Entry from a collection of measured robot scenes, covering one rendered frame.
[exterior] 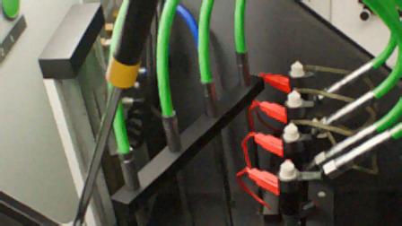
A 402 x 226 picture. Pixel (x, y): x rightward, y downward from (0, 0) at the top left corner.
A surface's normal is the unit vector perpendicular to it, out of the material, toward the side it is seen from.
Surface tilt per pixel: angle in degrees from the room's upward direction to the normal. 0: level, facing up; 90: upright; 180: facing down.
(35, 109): 90
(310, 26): 90
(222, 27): 90
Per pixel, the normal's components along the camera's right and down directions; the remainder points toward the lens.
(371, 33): -0.10, -0.81
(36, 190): 0.99, -0.03
